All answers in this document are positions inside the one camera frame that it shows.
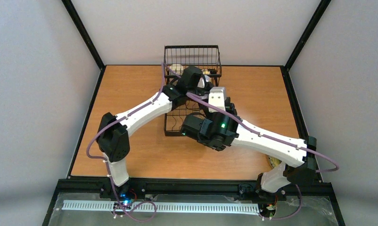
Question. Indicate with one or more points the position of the black enclosure frame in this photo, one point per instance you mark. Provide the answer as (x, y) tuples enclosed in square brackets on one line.
[(52, 212)]

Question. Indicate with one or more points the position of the white slotted cable duct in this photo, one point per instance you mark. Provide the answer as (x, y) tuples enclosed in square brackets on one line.
[(166, 207)]

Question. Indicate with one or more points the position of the white bowl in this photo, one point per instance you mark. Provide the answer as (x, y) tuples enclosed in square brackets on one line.
[(205, 84)]

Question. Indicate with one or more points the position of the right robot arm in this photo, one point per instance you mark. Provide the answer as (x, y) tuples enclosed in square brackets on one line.
[(222, 127)]

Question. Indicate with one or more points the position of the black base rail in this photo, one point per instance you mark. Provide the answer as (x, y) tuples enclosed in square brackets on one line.
[(243, 190)]

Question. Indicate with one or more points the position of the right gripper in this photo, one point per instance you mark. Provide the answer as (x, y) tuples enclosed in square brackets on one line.
[(227, 104)]

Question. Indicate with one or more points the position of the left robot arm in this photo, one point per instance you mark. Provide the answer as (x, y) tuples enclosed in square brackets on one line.
[(115, 130)]

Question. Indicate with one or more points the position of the black wire dish rack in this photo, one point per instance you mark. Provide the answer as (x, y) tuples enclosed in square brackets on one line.
[(201, 56)]

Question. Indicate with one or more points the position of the yellow mug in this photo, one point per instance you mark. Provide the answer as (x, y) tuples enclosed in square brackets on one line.
[(209, 72)]

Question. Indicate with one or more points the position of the white floral mug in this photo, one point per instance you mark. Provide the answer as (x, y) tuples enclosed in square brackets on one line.
[(176, 69)]

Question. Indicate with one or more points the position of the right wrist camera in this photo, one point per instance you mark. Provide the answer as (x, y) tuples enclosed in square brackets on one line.
[(217, 97)]

